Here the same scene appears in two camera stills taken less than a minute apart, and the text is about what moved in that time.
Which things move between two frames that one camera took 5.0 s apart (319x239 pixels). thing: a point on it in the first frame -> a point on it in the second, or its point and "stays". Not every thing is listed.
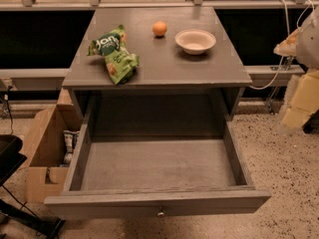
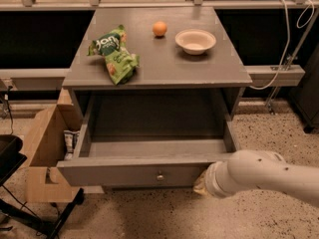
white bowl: [194, 41] stays
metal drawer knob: [160, 214] -> [159, 177]
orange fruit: [159, 28] stays
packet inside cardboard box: [70, 142] stays
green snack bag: [121, 63] stays
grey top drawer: [156, 176] -> [150, 140]
